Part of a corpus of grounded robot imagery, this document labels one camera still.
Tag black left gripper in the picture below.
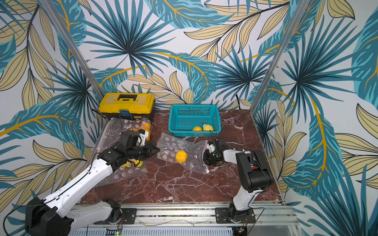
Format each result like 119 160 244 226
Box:
127 141 160 161

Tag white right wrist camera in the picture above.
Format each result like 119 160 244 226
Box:
206 144 216 153

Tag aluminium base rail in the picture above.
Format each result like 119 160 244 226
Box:
71 201 303 236

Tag yellow black toolbox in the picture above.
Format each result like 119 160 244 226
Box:
98 93 155 121

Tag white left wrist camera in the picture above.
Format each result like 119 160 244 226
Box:
138 129 150 146

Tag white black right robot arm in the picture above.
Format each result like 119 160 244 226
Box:
203 138 274 224

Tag clear zip-top bag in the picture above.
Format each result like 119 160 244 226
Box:
157 133 209 174

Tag aluminium frame post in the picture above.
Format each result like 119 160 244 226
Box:
250 0 310 116
39 0 104 99

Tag yellow fruit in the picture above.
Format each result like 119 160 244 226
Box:
193 126 202 131

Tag yellow fruits in middle bag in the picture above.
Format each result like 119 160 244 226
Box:
122 159 143 168

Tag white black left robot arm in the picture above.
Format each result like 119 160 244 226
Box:
25 130 160 236

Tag right aluminium frame post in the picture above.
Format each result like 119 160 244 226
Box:
250 0 310 116

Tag teal plastic basket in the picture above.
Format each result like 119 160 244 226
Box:
168 104 221 137

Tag left aluminium frame post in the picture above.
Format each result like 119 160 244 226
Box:
39 0 104 99

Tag orange fruits in left bag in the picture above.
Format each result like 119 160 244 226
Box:
130 121 151 141

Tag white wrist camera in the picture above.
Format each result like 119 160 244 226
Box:
138 129 150 146
206 144 216 153

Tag dotted zip-top bag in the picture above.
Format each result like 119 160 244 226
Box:
95 118 152 152
96 162 148 187

